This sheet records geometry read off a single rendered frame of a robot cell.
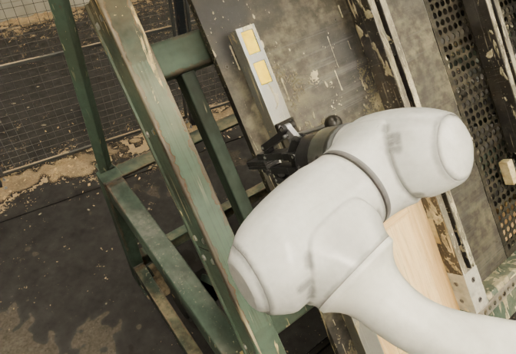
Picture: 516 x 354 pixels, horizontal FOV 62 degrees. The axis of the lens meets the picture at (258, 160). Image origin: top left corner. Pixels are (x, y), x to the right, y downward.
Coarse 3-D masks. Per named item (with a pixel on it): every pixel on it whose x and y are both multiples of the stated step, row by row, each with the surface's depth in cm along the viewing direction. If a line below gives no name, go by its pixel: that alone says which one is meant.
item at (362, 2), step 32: (352, 0) 109; (384, 0) 108; (384, 32) 107; (384, 64) 109; (384, 96) 114; (416, 96) 112; (448, 192) 116; (448, 224) 116; (448, 256) 119; (480, 288) 121
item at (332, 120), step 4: (328, 116) 90; (332, 116) 89; (336, 116) 89; (328, 120) 89; (332, 120) 88; (336, 120) 88; (340, 120) 89; (324, 124) 90; (328, 124) 88; (332, 124) 88; (336, 124) 88; (340, 124) 88; (312, 128) 92; (316, 128) 91; (320, 128) 91; (300, 132) 94; (304, 132) 93; (308, 132) 93; (312, 132) 92; (288, 140) 95
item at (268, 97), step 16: (240, 32) 92; (256, 32) 93; (240, 48) 92; (240, 64) 95; (256, 80) 93; (272, 80) 95; (256, 96) 95; (272, 96) 95; (272, 112) 95; (288, 112) 97; (272, 128) 96; (288, 160) 96; (352, 320) 103; (352, 336) 107; (368, 336) 105; (368, 352) 105
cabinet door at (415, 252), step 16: (416, 208) 118; (384, 224) 112; (400, 224) 115; (416, 224) 117; (400, 240) 115; (416, 240) 118; (432, 240) 120; (400, 256) 114; (416, 256) 117; (432, 256) 120; (400, 272) 114; (416, 272) 117; (432, 272) 120; (416, 288) 117; (432, 288) 120; (448, 288) 123; (448, 304) 122; (384, 352) 110; (400, 352) 113
